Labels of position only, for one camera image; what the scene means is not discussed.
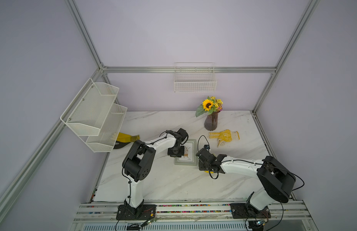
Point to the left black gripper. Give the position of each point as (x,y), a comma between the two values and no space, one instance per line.
(181,153)

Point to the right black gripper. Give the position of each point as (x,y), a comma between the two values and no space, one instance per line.
(201,166)

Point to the grey picture frame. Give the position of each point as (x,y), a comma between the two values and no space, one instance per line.
(189,158)

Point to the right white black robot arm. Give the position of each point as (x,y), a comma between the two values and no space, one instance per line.
(277,182)

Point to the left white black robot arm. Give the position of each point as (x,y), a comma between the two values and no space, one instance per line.
(139,160)

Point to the dark vase with sunflowers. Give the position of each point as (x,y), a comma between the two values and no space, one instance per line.
(211,106)

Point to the white two-tier mesh shelf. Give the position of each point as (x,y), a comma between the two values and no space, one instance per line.
(95,117)

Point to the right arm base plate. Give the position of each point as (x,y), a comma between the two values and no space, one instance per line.
(244,210)

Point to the white wire wall basket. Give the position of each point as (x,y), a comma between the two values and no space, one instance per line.
(194,77)

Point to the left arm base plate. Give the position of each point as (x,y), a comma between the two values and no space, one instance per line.
(135,212)

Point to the aluminium rail front frame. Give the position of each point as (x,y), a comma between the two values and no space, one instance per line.
(193,216)

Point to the aluminium cage frame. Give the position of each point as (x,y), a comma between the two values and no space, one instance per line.
(15,189)

